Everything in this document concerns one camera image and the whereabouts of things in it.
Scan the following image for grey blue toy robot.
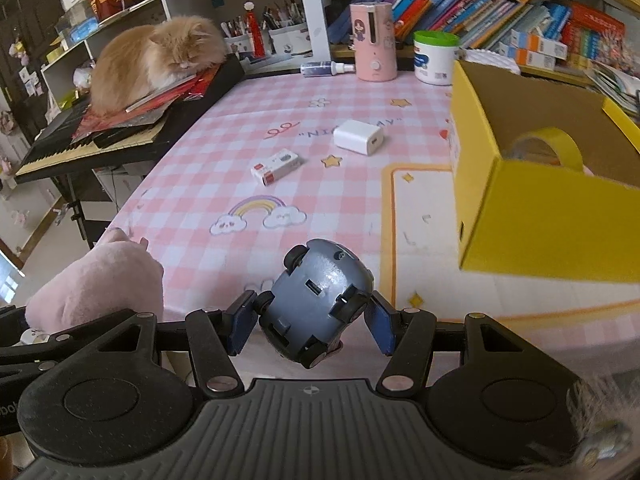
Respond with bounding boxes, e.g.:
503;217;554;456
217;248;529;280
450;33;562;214
254;238;374;370

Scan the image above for pink pig plush toy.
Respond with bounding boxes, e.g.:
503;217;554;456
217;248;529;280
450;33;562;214
25;228;164;334

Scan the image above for small white red box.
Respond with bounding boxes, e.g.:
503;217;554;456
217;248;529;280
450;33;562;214
250;148;303;186

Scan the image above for white charger plug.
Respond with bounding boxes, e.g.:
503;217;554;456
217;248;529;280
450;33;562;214
333;119;384;156

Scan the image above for yellow tape roll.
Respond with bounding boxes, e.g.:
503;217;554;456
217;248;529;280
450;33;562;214
503;127;584;174

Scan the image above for pink checkered tablecloth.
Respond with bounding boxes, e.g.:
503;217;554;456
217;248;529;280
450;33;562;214
114;73;639;351

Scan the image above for yellow cardboard box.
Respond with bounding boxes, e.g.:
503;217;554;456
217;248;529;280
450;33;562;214
449;61;639;283

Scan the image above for red papers under cat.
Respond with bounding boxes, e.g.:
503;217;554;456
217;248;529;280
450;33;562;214
72;65;220;144

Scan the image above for black electronic keyboard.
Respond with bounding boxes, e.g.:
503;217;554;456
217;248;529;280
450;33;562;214
14;55;244;183

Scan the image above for small spray bottle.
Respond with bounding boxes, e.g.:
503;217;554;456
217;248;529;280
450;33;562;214
300;61;356;78

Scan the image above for white jar green lid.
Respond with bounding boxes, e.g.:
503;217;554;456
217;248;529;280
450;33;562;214
413;30;460;86

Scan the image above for orange fluffy cat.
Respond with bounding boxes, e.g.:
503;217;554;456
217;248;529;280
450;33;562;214
90;15;227;116

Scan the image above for white quilted pouch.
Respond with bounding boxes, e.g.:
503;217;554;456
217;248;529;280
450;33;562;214
462;49;521;75

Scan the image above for red bottle figurine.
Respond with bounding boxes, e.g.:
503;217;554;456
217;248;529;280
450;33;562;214
244;1;266;58

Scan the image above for pink cylindrical humidifier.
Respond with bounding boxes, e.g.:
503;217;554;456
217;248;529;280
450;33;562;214
349;2;397;82

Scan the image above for white pen holder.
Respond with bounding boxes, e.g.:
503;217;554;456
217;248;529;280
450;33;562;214
268;23;312;55

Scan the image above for white orange medicine box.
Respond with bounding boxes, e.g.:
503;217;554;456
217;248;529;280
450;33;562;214
510;30;567;61

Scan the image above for stack of papers and magazines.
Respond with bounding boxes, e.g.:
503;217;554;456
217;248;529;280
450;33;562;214
586;62;640;117

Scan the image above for row of leaning books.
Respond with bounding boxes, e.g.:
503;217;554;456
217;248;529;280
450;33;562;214
340;0;572;51

